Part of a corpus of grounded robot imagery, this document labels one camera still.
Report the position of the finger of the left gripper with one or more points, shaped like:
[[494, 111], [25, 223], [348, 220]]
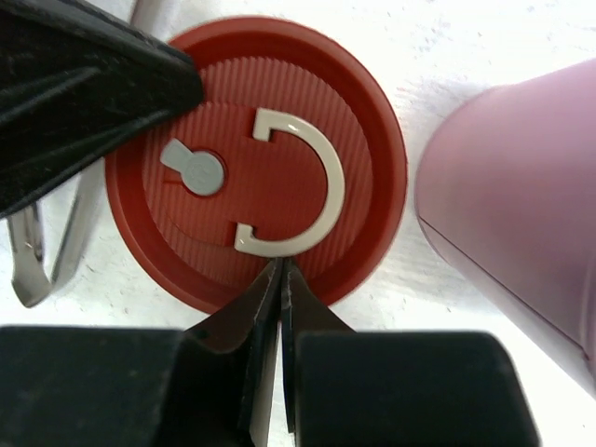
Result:
[[76, 83]]

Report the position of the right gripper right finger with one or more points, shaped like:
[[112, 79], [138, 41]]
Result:
[[428, 388]]

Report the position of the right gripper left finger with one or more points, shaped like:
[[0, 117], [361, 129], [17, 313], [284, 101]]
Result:
[[210, 385]]

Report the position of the metal tongs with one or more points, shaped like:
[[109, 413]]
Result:
[[32, 281]]

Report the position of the red round lid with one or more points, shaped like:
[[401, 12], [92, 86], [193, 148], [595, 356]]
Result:
[[179, 192]]

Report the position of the pink cylindrical container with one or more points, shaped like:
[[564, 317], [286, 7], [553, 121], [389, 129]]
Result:
[[505, 194]]

